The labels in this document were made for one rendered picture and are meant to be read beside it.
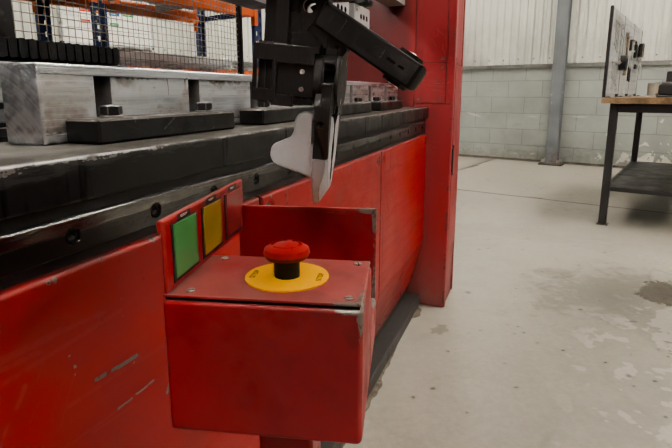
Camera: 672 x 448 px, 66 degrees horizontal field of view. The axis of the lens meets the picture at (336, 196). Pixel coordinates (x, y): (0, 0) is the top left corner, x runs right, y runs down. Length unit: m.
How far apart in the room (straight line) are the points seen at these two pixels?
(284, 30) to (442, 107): 1.72
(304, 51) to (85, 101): 0.35
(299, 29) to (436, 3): 1.74
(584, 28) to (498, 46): 1.09
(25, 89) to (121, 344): 0.31
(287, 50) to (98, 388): 0.41
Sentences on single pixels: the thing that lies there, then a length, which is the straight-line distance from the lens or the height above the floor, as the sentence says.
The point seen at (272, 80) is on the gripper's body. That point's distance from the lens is 0.50.
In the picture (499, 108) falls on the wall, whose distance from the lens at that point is 7.68.
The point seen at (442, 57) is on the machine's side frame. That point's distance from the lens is 2.20.
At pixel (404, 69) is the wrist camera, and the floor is 0.96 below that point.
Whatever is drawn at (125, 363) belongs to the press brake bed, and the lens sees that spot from 0.66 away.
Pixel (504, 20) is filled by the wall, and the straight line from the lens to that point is 7.73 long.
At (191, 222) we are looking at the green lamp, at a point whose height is 0.83.
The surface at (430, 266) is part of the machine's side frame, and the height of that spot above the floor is 0.19.
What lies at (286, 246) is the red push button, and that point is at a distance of 0.44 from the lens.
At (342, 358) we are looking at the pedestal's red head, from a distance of 0.42.
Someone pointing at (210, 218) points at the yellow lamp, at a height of 0.82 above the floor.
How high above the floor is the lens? 0.94
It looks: 11 degrees down
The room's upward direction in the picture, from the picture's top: straight up
